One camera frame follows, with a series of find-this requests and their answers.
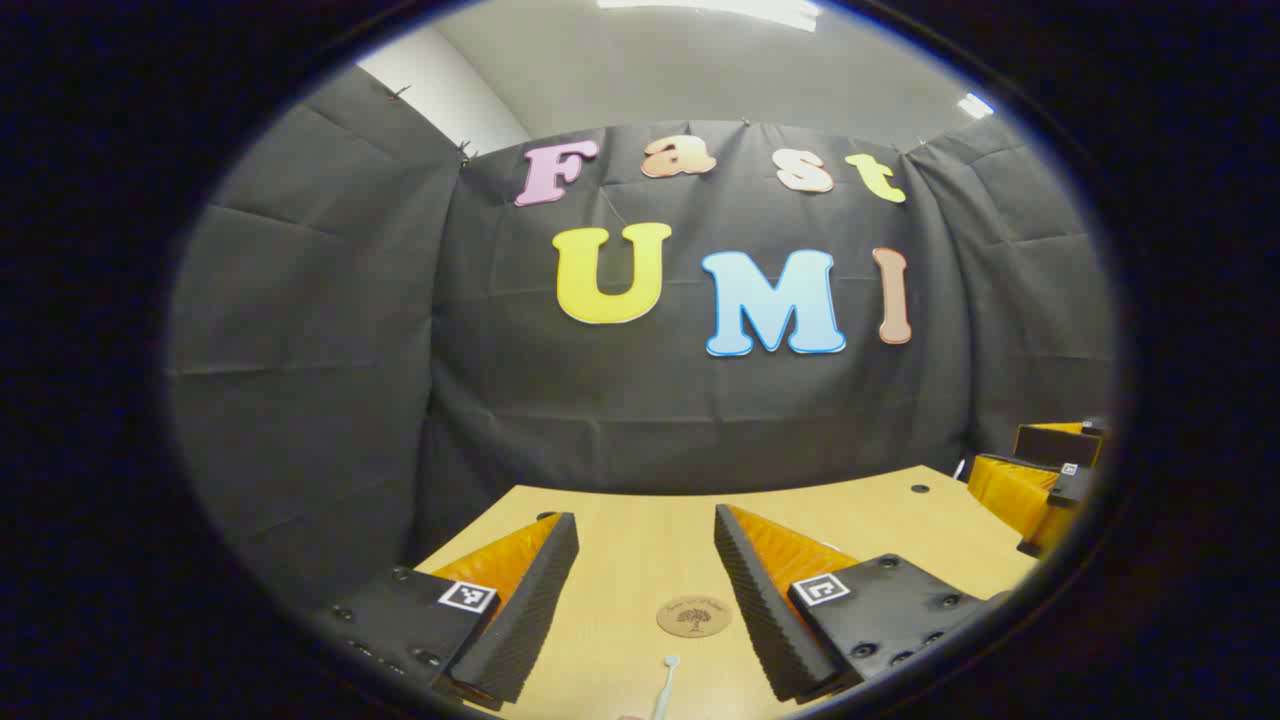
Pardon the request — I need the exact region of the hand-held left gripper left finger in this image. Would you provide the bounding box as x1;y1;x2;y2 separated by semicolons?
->
318;511;581;713

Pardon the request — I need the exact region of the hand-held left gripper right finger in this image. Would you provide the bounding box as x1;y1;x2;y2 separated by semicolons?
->
713;503;1006;706

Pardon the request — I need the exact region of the round wooden coaster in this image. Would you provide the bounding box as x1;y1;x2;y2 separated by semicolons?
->
656;595;734;638

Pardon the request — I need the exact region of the pale blue toothbrush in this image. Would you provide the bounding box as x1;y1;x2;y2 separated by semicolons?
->
648;655;682;720

